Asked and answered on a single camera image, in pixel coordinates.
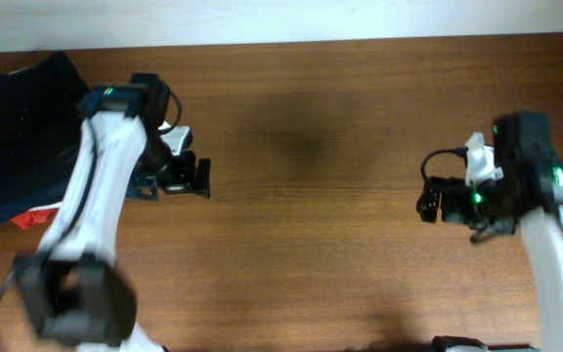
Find black shorts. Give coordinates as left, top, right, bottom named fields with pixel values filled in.
left=0, top=52, right=88, bottom=206

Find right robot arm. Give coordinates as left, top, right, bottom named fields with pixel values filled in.
left=416, top=111, right=563, bottom=351

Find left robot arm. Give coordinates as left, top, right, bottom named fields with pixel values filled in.
left=0, top=73, right=211, bottom=351

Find red cloth piece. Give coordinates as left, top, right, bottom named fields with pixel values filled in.
left=11, top=208, right=58, bottom=230

